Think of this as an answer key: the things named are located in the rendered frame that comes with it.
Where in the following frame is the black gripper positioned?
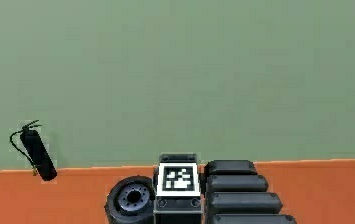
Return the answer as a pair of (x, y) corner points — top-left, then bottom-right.
(104, 175), (157, 224)

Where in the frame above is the black fire extinguisher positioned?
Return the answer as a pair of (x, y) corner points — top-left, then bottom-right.
(9, 119), (58, 182)

